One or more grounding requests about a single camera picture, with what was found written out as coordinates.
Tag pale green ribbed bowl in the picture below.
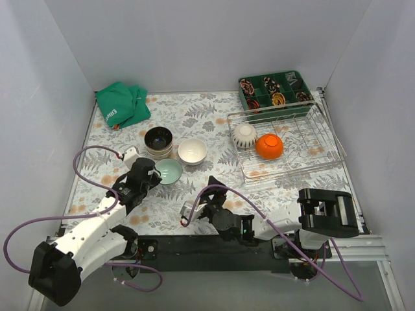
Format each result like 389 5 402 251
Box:
155 158 182 185

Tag beige floral bowl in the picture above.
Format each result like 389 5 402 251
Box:
146 143 174 160

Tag grey white gradient bowl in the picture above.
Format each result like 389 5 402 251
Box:
178 138 208 166

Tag black glossy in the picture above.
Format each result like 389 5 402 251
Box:
144 126 173 150

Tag white bowl blue leaf pattern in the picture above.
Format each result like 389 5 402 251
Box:
232 123 257 149

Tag orange bowl black inside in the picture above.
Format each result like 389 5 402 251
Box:
255 133 284 160

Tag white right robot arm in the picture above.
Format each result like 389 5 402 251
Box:
180 176 359 258

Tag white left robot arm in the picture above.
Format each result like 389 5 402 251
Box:
29 157 161 306

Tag floral patterned table mat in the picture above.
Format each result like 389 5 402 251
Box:
65 93 362 238

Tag green folded cloth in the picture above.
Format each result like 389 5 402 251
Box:
95 82 151 130

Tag pink black scrunchie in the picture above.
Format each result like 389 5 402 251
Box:
239 78 255 97

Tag black white scrunchie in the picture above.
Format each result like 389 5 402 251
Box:
263 76 280 94

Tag green compartment organizer tray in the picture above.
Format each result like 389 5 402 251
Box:
238 71 314 120

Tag dark patterned scrunchie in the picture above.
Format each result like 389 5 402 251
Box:
296 91 313 102

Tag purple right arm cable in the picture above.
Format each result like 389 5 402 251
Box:
181 184 364 302

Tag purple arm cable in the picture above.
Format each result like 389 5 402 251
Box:
181 184 364 302
3 145 163 292

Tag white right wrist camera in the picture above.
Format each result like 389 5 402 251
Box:
180 201 206 227

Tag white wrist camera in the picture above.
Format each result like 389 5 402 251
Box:
118 146 140 170
180 201 206 227

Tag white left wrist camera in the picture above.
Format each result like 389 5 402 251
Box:
118 146 140 170

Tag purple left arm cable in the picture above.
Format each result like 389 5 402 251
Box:
3 145 163 292

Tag metal wire dish rack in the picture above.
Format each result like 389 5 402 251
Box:
227 101 346 184

